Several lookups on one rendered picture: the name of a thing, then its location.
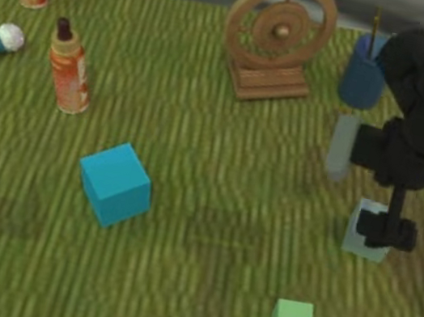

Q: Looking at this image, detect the wooden wheel ornament on stand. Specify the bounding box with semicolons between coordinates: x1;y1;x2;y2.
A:
212;0;341;114

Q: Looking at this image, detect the thin brown stick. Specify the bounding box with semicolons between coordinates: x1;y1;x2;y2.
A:
367;6;384;59

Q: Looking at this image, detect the dark blue cup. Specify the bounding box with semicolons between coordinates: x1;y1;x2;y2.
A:
335;29;393;113

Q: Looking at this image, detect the grey-blue cube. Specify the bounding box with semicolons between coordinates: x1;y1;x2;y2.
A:
339;195;398;265

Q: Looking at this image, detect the large cyan cube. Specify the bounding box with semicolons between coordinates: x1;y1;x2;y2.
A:
69;134;162;236

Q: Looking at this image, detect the grey cylinder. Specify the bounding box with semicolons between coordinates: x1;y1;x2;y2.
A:
324;112;363;184

